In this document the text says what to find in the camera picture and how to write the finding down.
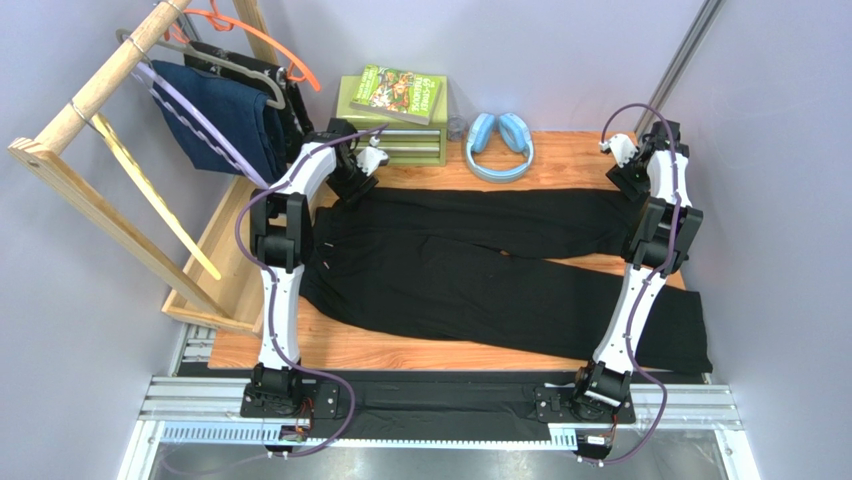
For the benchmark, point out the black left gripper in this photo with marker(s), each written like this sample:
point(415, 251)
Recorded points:
point(350, 192)

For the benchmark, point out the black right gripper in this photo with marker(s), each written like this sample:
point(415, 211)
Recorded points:
point(625, 182)

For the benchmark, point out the purple hanger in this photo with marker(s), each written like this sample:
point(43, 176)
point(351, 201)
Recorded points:
point(210, 135)

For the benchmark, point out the black trousers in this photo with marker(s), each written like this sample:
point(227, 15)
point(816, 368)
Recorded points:
point(489, 267)

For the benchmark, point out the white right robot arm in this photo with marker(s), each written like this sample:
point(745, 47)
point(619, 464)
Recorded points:
point(654, 169)

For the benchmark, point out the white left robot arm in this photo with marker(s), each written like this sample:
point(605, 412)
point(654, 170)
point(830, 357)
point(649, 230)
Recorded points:
point(281, 240)

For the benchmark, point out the grey hanger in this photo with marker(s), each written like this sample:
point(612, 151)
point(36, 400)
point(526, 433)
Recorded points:
point(226, 66)

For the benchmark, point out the orange hanger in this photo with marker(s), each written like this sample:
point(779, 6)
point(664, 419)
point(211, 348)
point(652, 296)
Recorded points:
point(250, 21)

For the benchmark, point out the yellow hanger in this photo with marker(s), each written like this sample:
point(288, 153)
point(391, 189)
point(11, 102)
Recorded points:
point(132, 169)

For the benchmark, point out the green drawer cabinet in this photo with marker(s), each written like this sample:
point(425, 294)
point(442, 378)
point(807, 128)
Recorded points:
point(406, 143)

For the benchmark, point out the black patterned garment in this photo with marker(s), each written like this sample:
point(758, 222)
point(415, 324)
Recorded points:
point(294, 124)

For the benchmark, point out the green illustrated book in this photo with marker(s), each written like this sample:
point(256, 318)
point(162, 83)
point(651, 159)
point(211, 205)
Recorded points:
point(400, 94)

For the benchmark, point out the small glass jar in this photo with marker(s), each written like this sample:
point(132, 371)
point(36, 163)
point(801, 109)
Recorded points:
point(456, 128)

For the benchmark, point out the black base mat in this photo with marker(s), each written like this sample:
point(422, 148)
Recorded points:
point(500, 406)

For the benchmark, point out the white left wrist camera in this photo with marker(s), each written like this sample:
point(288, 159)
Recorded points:
point(370, 159)

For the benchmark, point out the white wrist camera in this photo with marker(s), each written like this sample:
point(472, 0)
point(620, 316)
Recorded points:
point(621, 147)
point(370, 159)

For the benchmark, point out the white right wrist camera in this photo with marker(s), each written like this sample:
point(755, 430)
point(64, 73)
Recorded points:
point(621, 147)

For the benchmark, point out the aluminium rail frame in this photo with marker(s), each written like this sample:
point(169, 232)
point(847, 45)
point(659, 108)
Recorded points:
point(649, 411)

